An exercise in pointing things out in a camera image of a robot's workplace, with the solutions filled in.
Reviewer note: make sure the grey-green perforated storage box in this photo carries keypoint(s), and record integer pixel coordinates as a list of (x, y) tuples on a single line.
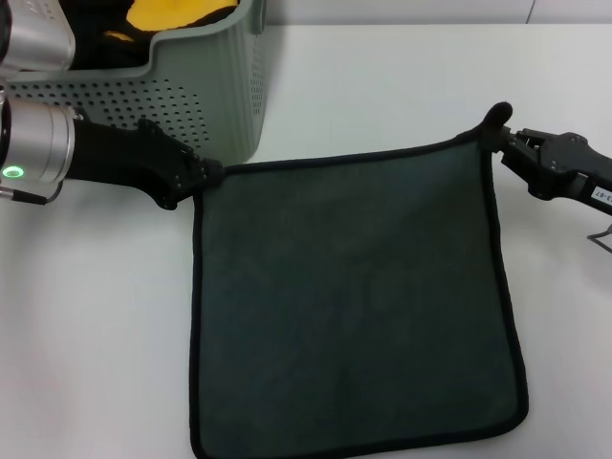
[(229, 95)]

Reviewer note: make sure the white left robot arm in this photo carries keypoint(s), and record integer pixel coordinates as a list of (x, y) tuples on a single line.
[(38, 143)]

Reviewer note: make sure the green yellow towel black trim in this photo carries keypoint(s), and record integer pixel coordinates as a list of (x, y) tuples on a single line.
[(344, 287)]

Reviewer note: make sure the black folded towel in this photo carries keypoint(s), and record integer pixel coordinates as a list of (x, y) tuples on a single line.
[(95, 19)]

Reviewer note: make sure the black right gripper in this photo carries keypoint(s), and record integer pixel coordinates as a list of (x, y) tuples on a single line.
[(578, 172)]

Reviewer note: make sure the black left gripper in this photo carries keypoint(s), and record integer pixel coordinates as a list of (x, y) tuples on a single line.
[(143, 162)]

